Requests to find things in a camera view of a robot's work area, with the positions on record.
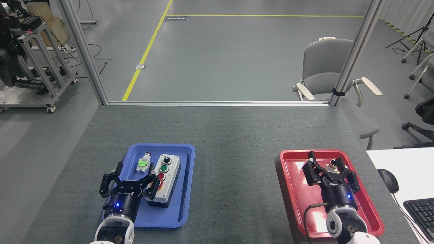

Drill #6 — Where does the white curtain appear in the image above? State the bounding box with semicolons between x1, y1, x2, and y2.
378;0;434;52

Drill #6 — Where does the grey chair with white armrests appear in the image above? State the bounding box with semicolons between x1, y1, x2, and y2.
292;38;383;150

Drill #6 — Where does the black keyboard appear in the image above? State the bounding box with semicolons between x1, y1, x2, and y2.
403;198;434;243

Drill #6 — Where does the brown cardboard box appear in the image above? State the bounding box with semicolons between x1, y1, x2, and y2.
25;2;70;47

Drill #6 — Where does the black tripod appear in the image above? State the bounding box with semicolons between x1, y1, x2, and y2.
386;13;434;65

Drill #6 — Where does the red-headed push button switch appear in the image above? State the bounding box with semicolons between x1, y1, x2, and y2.
136;152;152;172

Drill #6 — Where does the black office chair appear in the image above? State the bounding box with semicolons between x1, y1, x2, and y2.
393;98;434;149

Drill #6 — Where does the black machine on cart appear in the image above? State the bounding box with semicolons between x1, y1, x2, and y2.
0;0;44;88

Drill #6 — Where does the blue plastic tray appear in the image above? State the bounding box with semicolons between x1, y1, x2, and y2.
102;143;196;228

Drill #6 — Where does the silver aluminium rail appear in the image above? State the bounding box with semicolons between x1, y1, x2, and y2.
107;101;331;107

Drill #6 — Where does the red plastic tray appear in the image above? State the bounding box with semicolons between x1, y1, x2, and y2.
279;149;385;239

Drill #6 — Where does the aluminium frame cart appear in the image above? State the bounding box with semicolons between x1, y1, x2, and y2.
0;22;78;114

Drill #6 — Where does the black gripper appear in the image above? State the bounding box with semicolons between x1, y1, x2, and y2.
99;162;161;221
302;151;360;214

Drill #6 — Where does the white desk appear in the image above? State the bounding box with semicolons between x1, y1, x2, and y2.
366;147;434;244

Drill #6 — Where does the black computer mouse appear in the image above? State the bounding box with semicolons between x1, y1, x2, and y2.
377;168;399;194

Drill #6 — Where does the white wheeled chair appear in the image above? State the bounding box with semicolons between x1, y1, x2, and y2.
401;37;427;64
403;54;434;99

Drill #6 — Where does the silver aluminium post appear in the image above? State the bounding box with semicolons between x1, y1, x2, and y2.
329;0;383;107
60;0;109;105

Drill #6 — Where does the grey control box with buttons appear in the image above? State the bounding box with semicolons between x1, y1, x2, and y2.
146;154;181;208

